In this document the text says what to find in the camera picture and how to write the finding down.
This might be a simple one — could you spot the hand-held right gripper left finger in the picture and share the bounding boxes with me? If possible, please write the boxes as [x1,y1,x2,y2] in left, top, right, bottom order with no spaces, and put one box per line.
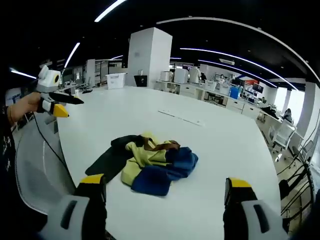
[37,173,109,240]

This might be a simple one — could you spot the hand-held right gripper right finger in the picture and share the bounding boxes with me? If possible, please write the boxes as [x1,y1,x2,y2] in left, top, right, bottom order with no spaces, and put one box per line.
[222,176,290,240]

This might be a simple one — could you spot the yellow blue black garment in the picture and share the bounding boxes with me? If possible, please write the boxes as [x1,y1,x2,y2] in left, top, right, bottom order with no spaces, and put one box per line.
[84,131,200,198]

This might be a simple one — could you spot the person's left hand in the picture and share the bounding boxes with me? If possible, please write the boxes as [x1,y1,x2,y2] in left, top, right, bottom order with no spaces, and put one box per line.
[11,91,42,124]

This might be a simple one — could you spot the ceiling light strip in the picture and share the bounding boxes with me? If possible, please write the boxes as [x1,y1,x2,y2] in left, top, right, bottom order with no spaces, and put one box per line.
[179,47,278,88]
[94,0,127,23]
[9,68,37,80]
[63,42,81,69]
[156,16,320,77]

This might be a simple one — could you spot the background storage shelf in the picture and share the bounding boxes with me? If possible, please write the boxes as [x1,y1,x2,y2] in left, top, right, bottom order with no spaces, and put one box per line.
[94,59,126,86]

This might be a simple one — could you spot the white lidded storage bin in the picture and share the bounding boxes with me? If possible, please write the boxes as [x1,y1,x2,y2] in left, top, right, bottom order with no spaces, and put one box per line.
[104,72,128,90]

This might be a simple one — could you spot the grey mesh chair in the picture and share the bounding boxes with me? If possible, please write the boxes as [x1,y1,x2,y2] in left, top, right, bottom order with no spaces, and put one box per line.
[14,122,76,216]

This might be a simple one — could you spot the black metal stand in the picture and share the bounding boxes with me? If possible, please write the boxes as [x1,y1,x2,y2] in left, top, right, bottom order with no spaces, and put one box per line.
[278,144,320,226]

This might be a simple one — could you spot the black trapezoid container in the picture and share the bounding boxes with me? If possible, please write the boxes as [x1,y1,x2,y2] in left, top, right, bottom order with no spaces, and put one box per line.
[133,74,149,88]

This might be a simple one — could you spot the white office chair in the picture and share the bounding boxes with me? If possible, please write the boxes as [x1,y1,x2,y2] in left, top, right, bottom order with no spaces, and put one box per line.
[268,121,305,154]

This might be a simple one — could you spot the white square pillar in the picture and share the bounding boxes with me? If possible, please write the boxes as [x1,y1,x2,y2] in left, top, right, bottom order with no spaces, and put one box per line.
[302,81,320,157]
[127,27,173,89]

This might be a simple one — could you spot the white rounded appliance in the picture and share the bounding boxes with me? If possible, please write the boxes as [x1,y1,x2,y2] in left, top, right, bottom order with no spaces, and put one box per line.
[159,70,174,83]

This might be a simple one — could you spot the blue plastic bin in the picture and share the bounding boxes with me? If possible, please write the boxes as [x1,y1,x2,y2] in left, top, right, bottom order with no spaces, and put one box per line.
[229,86,242,100]

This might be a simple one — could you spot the long white cabinet counter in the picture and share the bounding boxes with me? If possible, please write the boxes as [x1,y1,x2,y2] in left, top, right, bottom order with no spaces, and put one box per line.
[153,79,262,121]

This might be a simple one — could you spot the white plastic crate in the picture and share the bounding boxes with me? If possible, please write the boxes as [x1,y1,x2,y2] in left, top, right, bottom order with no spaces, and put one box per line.
[204,81,219,92]

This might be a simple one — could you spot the white box appliance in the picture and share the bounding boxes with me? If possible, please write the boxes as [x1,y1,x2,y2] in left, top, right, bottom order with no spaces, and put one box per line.
[173,68,189,84]

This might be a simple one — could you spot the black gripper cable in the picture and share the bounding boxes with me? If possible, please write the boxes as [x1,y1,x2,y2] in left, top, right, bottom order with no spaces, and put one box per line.
[32,112,75,182]

